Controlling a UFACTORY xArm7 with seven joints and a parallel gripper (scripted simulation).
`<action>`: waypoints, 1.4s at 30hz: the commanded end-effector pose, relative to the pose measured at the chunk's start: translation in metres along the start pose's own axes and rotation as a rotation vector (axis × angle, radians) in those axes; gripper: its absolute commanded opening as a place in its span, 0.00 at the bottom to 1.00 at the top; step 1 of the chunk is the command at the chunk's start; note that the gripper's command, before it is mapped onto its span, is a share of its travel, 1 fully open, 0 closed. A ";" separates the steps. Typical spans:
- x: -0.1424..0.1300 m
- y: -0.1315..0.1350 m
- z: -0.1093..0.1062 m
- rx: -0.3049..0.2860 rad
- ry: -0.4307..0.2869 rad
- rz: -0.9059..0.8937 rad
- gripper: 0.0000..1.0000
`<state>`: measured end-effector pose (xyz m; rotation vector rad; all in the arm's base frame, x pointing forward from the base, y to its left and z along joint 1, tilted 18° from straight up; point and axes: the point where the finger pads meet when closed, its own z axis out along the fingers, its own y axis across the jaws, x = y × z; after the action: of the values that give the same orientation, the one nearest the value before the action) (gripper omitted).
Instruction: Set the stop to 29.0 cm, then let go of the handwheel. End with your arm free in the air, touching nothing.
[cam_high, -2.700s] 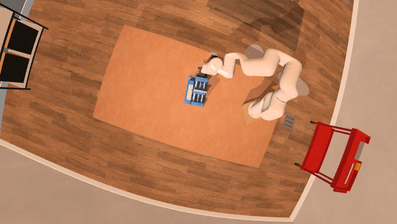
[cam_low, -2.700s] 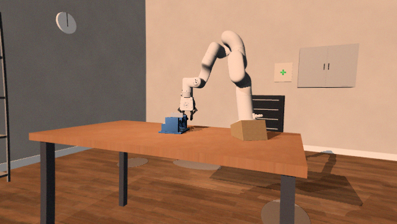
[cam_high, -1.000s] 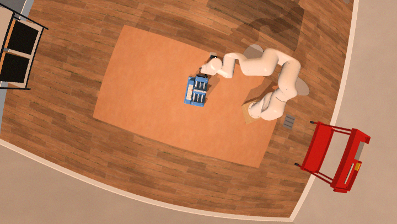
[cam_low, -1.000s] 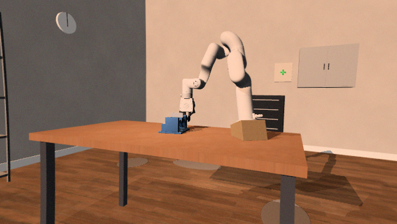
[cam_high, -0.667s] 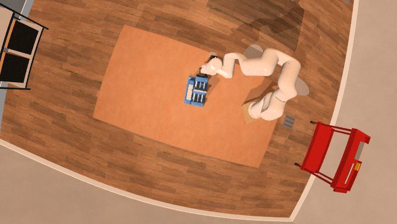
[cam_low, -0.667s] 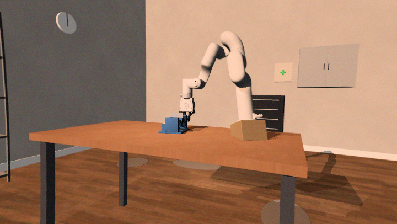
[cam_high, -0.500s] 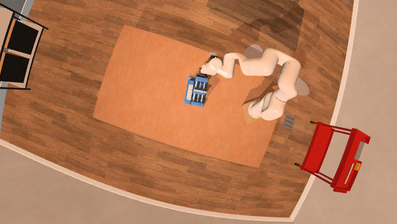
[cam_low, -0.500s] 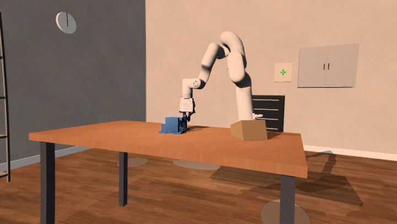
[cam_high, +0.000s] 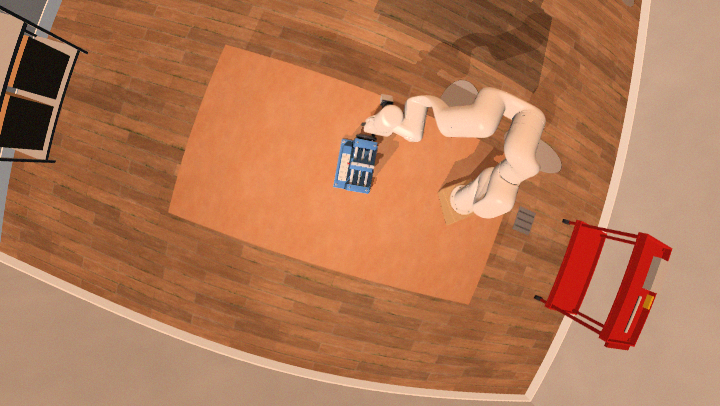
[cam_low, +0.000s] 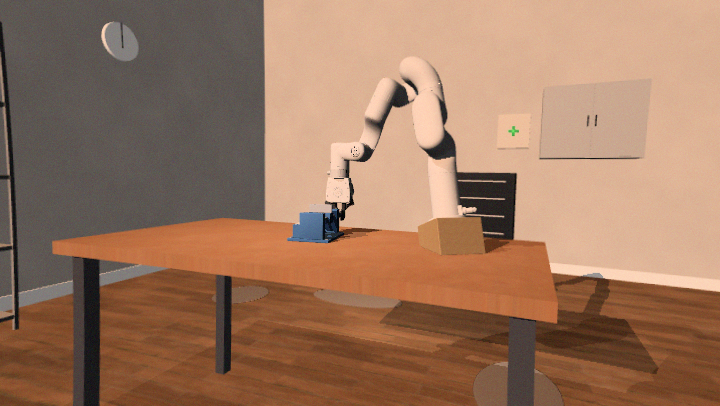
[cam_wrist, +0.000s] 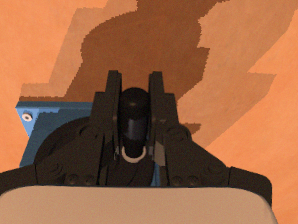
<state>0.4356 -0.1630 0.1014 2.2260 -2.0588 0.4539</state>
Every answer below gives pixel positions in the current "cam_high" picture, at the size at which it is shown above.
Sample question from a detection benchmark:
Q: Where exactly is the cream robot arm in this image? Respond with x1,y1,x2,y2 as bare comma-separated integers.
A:
369,87,546,218

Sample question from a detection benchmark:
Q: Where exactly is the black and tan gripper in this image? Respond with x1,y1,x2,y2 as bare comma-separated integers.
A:
361,117,393,136

